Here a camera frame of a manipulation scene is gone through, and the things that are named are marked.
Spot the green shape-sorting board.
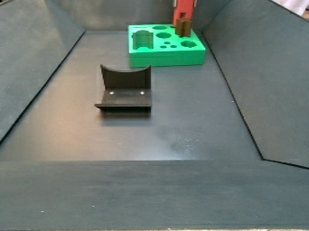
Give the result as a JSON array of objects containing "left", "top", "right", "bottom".
[{"left": 128, "top": 24, "right": 206, "bottom": 68}]

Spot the brown star-shaped peg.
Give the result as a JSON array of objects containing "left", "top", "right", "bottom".
[{"left": 175, "top": 18, "right": 191, "bottom": 37}]

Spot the black curved holder stand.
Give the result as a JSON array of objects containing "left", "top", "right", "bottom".
[{"left": 95, "top": 65, "right": 152, "bottom": 110}]

